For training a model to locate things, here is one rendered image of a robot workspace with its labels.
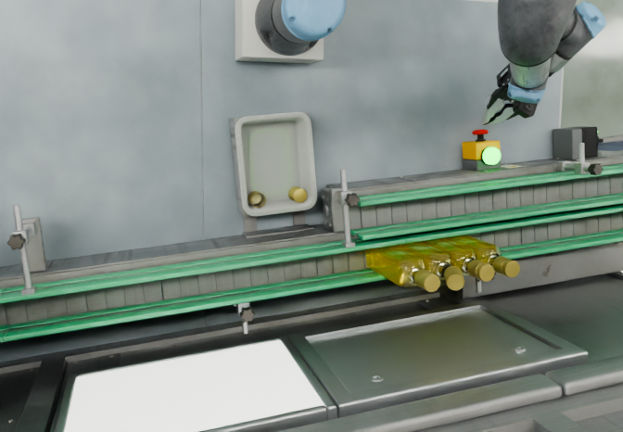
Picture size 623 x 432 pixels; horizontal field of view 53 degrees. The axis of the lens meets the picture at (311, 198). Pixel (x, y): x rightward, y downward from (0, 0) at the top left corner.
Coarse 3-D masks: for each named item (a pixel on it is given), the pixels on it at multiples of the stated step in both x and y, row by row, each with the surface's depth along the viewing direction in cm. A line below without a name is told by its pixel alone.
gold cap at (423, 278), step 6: (420, 270) 121; (414, 276) 121; (420, 276) 119; (426, 276) 117; (432, 276) 117; (414, 282) 121; (420, 282) 118; (426, 282) 117; (432, 282) 117; (438, 282) 118; (426, 288) 117; (432, 288) 117
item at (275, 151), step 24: (240, 120) 136; (264, 120) 137; (288, 120) 145; (240, 144) 136; (264, 144) 145; (288, 144) 147; (312, 144) 141; (240, 168) 137; (264, 168) 146; (288, 168) 147; (312, 168) 142; (264, 192) 146; (312, 192) 142
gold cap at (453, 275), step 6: (450, 270) 120; (456, 270) 119; (444, 276) 121; (450, 276) 117; (456, 276) 117; (462, 276) 117; (450, 282) 117; (456, 282) 117; (462, 282) 117; (450, 288) 118; (456, 288) 118
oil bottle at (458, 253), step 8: (432, 240) 139; (440, 240) 139; (448, 240) 138; (440, 248) 132; (448, 248) 131; (456, 248) 130; (464, 248) 129; (456, 256) 127; (464, 256) 127; (472, 256) 127; (456, 264) 127; (464, 272) 127
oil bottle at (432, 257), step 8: (408, 248) 134; (416, 248) 133; (424, 248) 132; (432, 248) 132; (424, 256) 127; (432, 256) 126; (440, 256) 126; (448, 256) 127; (432, 264) 125; (432, 272) 125; (440, 280) 126
